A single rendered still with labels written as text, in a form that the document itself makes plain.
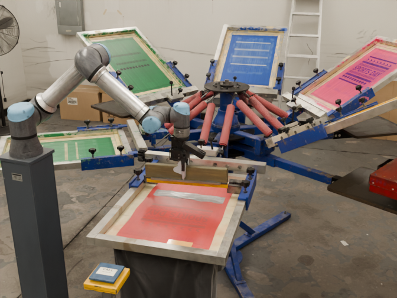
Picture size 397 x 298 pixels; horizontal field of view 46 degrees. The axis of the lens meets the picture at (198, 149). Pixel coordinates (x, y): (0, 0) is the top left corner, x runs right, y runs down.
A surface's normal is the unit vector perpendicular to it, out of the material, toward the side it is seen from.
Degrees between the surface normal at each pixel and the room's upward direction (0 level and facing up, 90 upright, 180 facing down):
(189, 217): 0
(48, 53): 90
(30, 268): 90
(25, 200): 90
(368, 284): 0
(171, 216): 0
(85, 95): 88
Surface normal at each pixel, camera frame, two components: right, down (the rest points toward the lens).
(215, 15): -0.25, 0.35
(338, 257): 0.00, -0.93
